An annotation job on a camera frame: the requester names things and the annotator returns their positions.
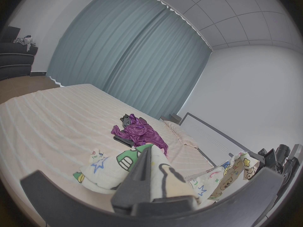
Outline bed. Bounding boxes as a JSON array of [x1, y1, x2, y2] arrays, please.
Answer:
[[0, 84, 261, 223]]

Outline grey crumpled cloth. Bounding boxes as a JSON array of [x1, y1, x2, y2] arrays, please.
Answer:
[[14, 35, 36, 46]]

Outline blue-green curtain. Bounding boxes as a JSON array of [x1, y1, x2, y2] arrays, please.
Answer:
[[46, 0, 212, 120]]

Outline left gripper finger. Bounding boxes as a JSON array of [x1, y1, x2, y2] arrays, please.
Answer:
[[111, 147, 152, 216]]

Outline pile of clothes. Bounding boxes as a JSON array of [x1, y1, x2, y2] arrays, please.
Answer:
[[111, 114, 169, 159]]

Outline white printed pyjama top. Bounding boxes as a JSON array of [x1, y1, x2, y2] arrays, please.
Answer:
[[72, 144, 260, 202]]

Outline cream pillow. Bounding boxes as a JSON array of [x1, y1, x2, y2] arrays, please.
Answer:
[[163, 120, 199, 149]]

